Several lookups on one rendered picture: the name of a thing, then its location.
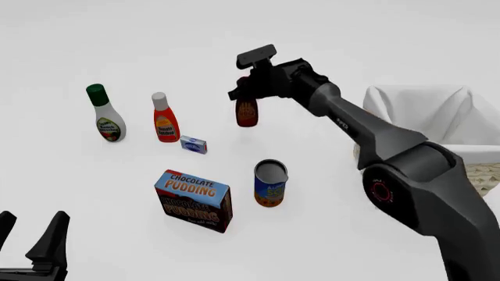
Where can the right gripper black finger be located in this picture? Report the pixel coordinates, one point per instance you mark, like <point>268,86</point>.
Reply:
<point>235,93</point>

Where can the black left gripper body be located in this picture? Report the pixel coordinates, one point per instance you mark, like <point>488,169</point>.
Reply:
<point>27,273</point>

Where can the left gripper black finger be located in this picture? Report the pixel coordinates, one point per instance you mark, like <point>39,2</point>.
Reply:
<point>5,226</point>
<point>51,240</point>

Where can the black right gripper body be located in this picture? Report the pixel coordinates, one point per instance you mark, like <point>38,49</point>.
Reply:
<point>265,83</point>

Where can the brown bbq sauce bottle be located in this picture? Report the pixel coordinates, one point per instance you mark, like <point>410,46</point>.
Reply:
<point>247,114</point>

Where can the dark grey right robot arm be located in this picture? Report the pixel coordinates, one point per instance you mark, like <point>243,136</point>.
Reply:
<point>410,164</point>

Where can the white cloth basket liner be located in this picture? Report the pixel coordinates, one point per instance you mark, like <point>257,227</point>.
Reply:
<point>429,114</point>

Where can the woven wicker basket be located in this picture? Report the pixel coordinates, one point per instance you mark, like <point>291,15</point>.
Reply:
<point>482,178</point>

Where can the small blue white box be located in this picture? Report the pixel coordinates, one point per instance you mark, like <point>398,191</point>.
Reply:
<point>193,144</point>

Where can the red ketchup bottle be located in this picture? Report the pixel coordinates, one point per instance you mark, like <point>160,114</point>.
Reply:
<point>165,124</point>

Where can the blue alphabet soup can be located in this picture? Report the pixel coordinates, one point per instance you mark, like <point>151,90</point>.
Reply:
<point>270,187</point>

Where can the chocolate pudding box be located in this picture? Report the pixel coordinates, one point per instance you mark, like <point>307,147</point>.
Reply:
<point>193,202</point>

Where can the white ranch dressing bottle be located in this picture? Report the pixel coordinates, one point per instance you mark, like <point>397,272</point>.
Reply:
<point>109,123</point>

